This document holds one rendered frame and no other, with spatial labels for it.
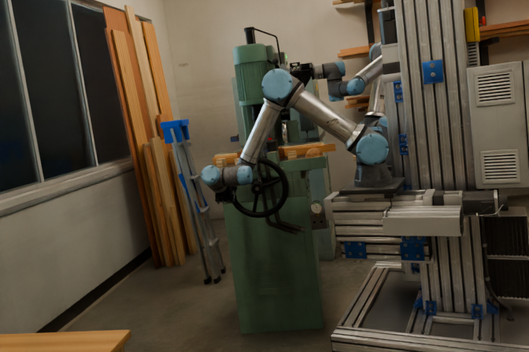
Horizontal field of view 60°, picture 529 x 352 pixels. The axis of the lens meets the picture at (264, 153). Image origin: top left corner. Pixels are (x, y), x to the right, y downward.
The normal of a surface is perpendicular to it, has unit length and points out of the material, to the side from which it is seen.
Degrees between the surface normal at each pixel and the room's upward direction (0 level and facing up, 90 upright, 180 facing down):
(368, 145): 95
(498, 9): 90
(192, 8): 90
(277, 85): 85
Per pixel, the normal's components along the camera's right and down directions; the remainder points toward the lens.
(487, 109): -0.44, 0.15
